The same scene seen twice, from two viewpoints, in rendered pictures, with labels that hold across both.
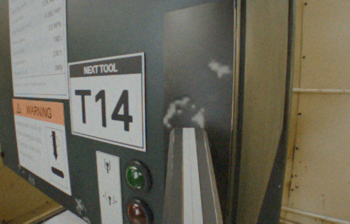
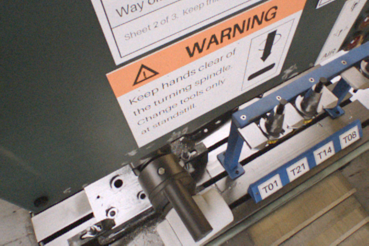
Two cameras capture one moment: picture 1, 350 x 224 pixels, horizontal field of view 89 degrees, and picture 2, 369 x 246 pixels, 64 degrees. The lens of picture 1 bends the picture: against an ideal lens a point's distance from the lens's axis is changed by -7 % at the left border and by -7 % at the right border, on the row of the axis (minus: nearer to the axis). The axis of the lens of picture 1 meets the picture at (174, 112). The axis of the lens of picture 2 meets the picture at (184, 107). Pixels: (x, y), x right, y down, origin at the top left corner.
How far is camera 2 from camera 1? 0.38 m
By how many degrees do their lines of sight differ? 67
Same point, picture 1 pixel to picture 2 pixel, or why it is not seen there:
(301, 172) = not seen: outside the picture
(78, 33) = not seen: outside the picture
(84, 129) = not seen: outside the picture
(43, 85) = not seen: outside the picture
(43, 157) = (232, 79)
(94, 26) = not seen: outside the picture
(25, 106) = (182, 50)
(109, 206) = (336, 37)
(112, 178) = (353, 12)
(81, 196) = (296, 60)
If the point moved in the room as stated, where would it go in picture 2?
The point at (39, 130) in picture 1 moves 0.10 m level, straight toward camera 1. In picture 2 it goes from (229, 55) to (357, 36)
